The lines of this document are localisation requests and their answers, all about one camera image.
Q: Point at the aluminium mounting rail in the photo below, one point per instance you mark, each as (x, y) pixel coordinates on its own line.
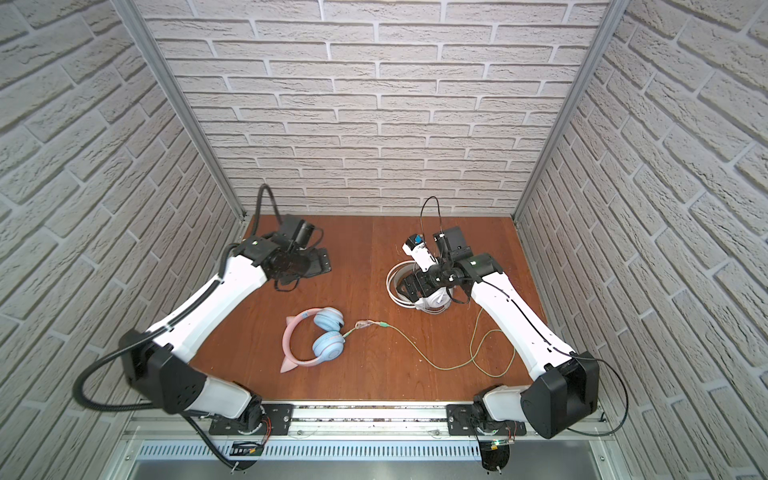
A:
(358, 421)

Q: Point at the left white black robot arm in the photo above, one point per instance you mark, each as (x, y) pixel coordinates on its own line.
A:
(156, 362)

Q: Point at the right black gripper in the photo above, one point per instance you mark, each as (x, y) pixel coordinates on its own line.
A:
(422, 279)

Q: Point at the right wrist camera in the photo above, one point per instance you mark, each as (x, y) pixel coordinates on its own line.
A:
(415, 247)

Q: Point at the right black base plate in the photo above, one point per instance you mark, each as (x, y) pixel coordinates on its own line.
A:
(473, 419)

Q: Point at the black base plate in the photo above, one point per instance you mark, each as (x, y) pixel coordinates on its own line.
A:
(255, 420)
(473, 419)

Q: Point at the pink blue cat-ear headphones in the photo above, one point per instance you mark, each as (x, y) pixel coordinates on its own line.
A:
(327, 347)

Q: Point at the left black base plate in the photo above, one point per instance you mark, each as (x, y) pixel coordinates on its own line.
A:
(255, 420)

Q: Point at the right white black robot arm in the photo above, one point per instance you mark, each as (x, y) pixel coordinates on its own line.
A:
(564, 386)

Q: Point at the white over-ear headphones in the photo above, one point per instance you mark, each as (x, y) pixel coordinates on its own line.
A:
(409, 287)

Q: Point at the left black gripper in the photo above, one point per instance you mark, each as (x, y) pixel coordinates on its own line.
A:
(324, 265)

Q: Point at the white perforated vent strip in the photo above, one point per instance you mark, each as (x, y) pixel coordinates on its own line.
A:
(306, 450)

